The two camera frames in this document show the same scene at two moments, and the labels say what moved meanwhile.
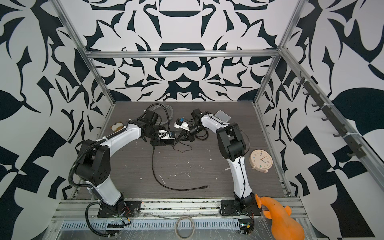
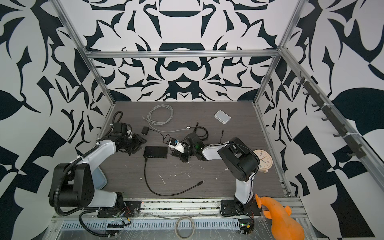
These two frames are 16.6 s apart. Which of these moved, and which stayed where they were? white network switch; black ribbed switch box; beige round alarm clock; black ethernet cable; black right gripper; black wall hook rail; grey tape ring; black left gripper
Moved: black right gripper; black ribbed switch box; black ethernet cable; black left gripper
Stayed: white network switch; beige round alarm clock; black wall hook rail; grey tape ring
